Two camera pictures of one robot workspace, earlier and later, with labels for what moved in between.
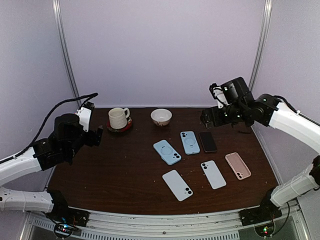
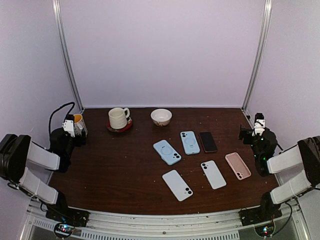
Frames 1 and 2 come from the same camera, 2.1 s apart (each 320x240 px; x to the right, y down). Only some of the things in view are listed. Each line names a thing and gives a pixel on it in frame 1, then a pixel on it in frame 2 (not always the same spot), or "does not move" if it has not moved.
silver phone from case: [180, 190] does not move
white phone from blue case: [213, 174] does not move
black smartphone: [208, 142] does not move
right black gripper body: [217, 120] -> [247, 132]
